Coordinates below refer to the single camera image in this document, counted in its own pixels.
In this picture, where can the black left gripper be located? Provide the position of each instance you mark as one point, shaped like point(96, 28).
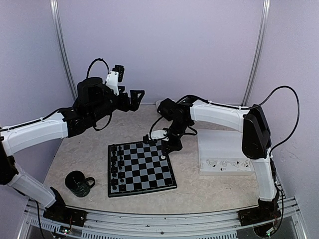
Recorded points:
point(134, 103)

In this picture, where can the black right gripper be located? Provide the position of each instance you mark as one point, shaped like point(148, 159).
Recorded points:
point(177, 146)

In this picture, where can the black and grey chessboard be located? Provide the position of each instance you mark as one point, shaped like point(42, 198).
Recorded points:
point(138, 168)

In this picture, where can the white plastic tray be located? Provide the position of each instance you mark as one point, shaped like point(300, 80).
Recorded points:
point(220, 154)

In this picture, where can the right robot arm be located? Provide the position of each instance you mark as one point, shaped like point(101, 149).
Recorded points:
point(243, 149)

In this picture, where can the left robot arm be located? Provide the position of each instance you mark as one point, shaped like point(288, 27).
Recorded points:
point(13, 139)

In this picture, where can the grey swirl ceramic plate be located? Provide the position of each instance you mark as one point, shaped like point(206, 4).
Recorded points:
point(159, 106)

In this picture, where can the black mug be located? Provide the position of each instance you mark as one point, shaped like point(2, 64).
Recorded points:
point(78, 184)

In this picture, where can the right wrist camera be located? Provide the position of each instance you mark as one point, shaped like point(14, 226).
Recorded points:
point(155, 136)

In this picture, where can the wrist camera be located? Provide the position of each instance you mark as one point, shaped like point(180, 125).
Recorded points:
point(155, 136)
point(114, 77)

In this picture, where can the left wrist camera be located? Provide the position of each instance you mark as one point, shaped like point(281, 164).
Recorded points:
point(114, 77)

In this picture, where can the aluminium front rail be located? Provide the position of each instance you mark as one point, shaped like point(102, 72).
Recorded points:
point(112, 225)

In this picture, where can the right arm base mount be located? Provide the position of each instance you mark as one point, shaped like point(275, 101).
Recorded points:
point(257, 215)

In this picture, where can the left aluminium frame post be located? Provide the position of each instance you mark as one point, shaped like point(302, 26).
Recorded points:
point(62, 48)

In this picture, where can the aluminium frame post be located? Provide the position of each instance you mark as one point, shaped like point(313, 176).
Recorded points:
point(62, 48)
point(258, 51)

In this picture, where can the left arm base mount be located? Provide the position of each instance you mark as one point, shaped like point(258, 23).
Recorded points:
point(66, 215)

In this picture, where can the right aluminium frame post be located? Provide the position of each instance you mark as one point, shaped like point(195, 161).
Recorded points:
point(258, 51)

